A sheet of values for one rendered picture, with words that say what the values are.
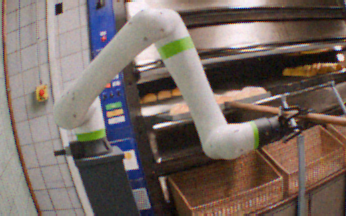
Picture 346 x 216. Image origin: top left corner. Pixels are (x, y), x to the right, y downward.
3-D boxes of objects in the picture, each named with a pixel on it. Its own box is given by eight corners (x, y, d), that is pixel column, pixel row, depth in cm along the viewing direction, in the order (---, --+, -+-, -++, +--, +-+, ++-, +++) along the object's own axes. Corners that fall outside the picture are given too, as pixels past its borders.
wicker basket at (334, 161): (261, 186, 321) (258, 147, 318) (321, 159, 333) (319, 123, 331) (288, 197, 274) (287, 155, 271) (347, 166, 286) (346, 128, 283)
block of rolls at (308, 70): (281, 75, 403) (280, 69, 403) (318, 68, 413) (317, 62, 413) (309, 77, 344) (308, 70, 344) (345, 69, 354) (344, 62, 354)
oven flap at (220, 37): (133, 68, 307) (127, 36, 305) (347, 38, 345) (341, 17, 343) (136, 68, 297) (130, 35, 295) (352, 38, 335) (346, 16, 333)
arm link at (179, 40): (135, 17, 177) (167, 3, 174) (146, 17, 189) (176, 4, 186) (156, 63, 178) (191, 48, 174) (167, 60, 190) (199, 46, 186)
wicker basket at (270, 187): (174, 213, 309) (165, 174, 307) (259, 187, 320) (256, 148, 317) (194, 231, 262) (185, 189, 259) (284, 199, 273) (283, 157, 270)
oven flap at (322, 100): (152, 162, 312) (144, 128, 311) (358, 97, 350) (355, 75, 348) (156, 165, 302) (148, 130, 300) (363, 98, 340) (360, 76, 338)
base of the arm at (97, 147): (56, 163, 184) (52, 148, 184) (55, 158, 199) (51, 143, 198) (115, 153, 190) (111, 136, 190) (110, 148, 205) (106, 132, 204)
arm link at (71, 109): (42, 111, 174) (143, 0, 159) (59, 105, 190) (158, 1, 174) (61, 140, 173) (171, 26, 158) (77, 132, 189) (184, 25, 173)
